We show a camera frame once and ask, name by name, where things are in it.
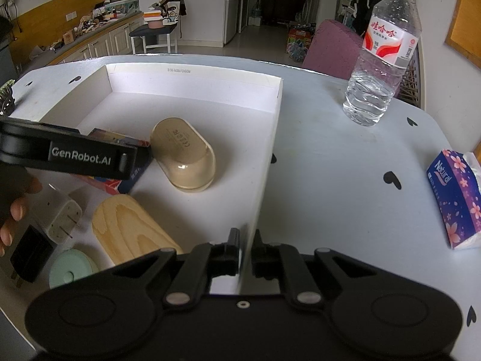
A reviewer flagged purple armchair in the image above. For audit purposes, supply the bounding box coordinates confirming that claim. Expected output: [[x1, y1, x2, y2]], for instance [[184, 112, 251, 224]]
[[302, 19, 403, 99]]

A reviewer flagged clear water bottle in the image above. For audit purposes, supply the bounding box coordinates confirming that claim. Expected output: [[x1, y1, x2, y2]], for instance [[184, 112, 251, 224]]
[[342, 0, 421, 126]]

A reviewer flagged pink orange pot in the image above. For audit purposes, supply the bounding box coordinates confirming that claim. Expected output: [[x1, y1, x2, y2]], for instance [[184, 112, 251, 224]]
[[143, 10, 165, 29]]

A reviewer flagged cream cabinet counter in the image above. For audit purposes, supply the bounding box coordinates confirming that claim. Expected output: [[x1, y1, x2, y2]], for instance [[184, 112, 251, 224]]
[[23, 12, 143, 73]]

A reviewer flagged mint green round disc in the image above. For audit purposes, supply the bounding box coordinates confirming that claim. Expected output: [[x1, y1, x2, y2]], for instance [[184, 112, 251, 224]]
[[49, 248, 99, 288]]

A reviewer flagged black hair claw clip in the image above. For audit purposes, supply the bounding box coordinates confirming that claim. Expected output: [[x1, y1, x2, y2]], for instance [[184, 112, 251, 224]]
[[0, 79, 16, 116]]

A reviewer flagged person left hand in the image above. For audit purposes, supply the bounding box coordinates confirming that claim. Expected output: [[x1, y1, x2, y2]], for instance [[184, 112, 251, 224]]
[[0, 176, 42, 257]]

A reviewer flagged white wall charger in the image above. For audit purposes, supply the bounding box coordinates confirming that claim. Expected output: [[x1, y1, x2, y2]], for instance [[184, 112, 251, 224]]
[[30, 184, 83, 245]]

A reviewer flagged white cardboard tray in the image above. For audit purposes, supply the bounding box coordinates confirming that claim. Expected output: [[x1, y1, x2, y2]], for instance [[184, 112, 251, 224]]
[[0, 63, 284, 354]]

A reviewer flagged colourful card box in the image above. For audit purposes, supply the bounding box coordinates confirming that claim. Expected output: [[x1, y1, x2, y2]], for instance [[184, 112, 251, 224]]
[[74, 128, 152, 195]]

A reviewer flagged black wall charger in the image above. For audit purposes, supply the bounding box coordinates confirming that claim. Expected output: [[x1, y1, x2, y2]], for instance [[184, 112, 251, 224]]
[[10, 225, 56, 288]]

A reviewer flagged wooden oval block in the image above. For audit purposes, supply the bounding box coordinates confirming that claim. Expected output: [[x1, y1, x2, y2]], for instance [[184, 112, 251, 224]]
[[91, 194, 183, 265]]

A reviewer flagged beige oval case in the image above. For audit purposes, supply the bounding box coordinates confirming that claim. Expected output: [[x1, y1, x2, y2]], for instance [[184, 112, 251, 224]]
[[150, 117, 216, 192]]

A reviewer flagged purple tissue pack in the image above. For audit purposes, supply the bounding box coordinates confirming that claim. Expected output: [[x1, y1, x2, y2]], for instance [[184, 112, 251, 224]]
[[426, 149, 481, 250]]

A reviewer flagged small dark stool table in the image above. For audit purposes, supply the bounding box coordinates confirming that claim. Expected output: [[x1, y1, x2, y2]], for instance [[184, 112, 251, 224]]
[[129, 23, 179, 55]]

